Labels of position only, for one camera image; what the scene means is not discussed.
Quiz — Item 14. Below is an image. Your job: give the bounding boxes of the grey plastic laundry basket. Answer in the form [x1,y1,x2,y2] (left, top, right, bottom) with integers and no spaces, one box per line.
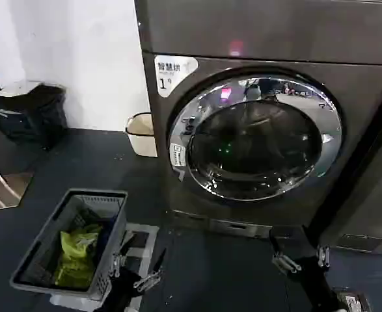
[10,188,129,302]

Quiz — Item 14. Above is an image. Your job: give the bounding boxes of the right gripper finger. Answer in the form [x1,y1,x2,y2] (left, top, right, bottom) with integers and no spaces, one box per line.
[316,239,331,269]
[270,229,303,273]

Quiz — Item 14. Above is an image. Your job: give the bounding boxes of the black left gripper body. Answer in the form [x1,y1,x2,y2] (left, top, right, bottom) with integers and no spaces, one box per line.
[112,266,142,298]

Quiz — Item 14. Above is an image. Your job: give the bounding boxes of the grey front-load dryer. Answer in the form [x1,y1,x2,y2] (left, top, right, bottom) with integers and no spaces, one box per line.
[134,0,382,240]

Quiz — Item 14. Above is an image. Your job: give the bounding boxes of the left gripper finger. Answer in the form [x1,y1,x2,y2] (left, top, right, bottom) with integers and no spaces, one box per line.
[112,235,136,278]
[133,248,167,293]

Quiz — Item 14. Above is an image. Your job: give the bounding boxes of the dark blue garment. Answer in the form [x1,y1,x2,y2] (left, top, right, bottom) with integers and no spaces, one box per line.
[100,211,124,264]

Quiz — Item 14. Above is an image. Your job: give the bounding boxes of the small white door sticker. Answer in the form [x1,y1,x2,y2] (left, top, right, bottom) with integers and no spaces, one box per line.
[170,142,187,168]

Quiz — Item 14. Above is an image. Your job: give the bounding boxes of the round glass dryer door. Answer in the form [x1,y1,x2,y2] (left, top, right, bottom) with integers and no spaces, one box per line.
[168,68,343,202]

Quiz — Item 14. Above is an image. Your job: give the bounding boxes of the white plastic bin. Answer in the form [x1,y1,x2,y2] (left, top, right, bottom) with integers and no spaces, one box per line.
[125,112,159,157]

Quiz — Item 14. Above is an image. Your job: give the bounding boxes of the yellow-green garment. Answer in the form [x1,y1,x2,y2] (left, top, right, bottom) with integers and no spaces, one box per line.
[54,224,103,290]

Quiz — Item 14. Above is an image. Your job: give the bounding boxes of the black plastic crate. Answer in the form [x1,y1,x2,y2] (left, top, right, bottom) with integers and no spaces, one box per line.
[0,83,68,151]

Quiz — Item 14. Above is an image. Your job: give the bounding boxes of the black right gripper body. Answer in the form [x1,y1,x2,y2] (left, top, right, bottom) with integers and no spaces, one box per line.
[299,255,338,295]

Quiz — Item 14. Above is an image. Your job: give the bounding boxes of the white numbered label sticker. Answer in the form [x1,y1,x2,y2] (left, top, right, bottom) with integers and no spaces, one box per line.
[154,55,199,98]

